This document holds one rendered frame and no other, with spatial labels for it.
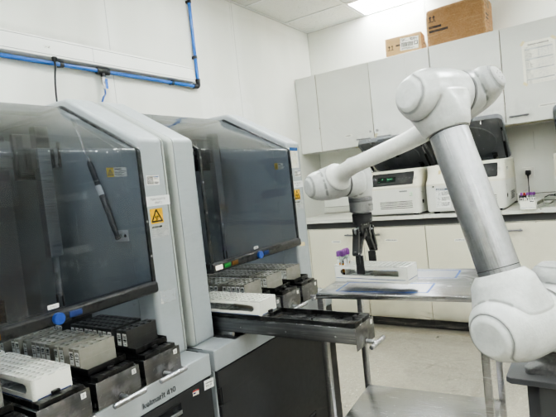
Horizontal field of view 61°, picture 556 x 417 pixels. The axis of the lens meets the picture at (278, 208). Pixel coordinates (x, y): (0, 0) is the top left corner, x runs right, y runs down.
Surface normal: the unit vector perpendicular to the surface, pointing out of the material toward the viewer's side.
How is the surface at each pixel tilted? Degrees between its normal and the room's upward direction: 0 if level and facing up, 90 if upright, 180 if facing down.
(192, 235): 90
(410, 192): 90
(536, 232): 90
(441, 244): 90
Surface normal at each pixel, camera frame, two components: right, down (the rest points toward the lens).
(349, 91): -0.55, 0.11
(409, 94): -0.87, 0.02
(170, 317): 0.83, -0.06
